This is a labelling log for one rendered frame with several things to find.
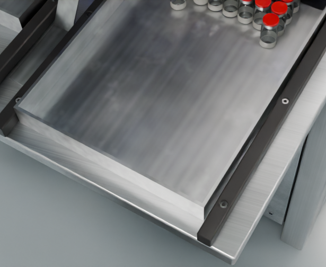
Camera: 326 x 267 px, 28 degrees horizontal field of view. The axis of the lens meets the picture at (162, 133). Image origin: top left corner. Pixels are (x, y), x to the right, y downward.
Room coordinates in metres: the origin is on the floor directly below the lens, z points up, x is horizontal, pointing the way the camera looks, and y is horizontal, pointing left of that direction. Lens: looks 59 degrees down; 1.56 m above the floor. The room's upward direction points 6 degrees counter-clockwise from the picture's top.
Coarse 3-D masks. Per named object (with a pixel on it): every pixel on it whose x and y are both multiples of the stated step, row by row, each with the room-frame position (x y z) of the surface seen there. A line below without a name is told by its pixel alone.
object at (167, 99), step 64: (128, 0) 0.62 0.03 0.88; (192, 0) 0.61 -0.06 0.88; (64, 64) 0.51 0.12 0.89; (128, 64) 0.51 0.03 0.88; (192, 64) 0.50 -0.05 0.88; (256, 64) 0.49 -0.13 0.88; (64, 128) 0.43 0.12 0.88; (128, 128) 0.42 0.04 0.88; (192, 128) 0.41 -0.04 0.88; (256, 128) 0.39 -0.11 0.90; (192, 192) 0.32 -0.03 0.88
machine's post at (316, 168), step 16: (320, 112) 0.58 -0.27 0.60; (320, 128) 0.58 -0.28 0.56; (320, 144) 0.57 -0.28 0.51; (304, 160) 0.58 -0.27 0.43; (320, 160) 0.57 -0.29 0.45; (304, 176) 0.58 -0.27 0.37; (320, 176) 0.56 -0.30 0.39; (304, 192) 0.57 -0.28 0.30; (320, 192) 0.55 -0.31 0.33; (288, 208) 0.59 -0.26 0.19; (304, 208) 0.57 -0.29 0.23; (288, 224) 0.58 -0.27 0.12; (304, 224) 0.56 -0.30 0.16; (288, 240) 0.57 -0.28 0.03; (304, 240) 0.55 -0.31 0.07
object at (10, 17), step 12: (0, 0) 0.65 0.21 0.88; (12, 0) 0.64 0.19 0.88; (24, 0) 0.64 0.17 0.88; (36, 0) 0.61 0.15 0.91; (0, 12) 0.60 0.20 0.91; (12, 12) 0.62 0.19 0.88; (24, 12) 0.59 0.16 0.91; (36, 12) 0.61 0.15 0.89; (12, 24) 0.59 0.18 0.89; (24, 24) 0.59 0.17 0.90
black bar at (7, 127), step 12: (96, 0) 0.61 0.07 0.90; (84, 12) 0.59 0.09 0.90; (72, 36) 0.55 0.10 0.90; (60, 48) 0.54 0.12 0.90; (48, 60) 0.52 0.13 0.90; (36, 72) 0.50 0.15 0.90; (24, 84) 0.48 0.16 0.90; (12, 108) 0.45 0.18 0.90; (0, 120) 0.44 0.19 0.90; (12, 120) 0.44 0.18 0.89; (0, 132) 0.43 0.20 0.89
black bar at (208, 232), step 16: (320, 32) 0.52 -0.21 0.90; (320, 48) 0.49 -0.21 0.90; (304, 64) 0.47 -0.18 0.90; (304, 80) 0.45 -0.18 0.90; (288, 96) 0.43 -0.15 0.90; (272, 112) 0.41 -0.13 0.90; (288, 112) 0.41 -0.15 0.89; (272, 128) 0.38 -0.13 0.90; (256, 144) 0.37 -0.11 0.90; (256, 160) 0.35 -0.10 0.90; (240, 176) 0.33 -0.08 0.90; (224, 192) 0.31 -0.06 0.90; (240, 192) 0.31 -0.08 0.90; (224, 208) 0.29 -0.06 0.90; (208, 224) 0.27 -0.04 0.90; (208, 240) 0.26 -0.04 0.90
